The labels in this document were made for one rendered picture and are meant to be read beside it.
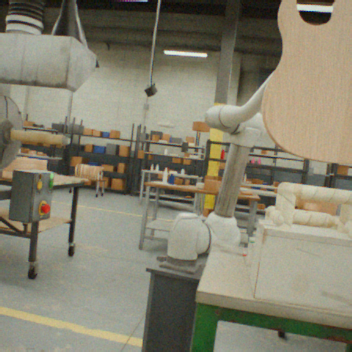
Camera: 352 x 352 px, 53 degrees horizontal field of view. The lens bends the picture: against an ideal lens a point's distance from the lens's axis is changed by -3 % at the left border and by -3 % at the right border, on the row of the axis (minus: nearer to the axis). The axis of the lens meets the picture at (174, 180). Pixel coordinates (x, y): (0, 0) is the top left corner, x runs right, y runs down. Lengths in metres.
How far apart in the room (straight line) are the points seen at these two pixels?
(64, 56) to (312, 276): 0.84
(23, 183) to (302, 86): 1.05
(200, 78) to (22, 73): 11.51
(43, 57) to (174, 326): 1.34
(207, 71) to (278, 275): 11.77
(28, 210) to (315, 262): 1.04
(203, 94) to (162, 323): 10.89
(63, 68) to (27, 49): 0.12
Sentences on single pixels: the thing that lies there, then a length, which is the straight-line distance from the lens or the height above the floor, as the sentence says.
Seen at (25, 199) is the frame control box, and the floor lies 1.01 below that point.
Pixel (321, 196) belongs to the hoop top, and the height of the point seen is 1.19.
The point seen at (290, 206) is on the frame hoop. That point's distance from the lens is 0.89.
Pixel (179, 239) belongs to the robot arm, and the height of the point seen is 0.86.
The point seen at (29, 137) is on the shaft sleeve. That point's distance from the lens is 1.24.
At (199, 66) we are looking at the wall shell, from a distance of 12.60.
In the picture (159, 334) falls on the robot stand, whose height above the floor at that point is 0.38.
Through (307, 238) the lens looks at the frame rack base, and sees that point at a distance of 0.90.
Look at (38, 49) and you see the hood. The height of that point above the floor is 1.49.
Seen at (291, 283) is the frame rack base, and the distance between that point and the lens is 0.92.
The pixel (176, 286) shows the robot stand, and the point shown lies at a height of 0.64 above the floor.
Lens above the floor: 1.23
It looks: 3 degrees down
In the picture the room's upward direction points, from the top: 7 degrees clockwise
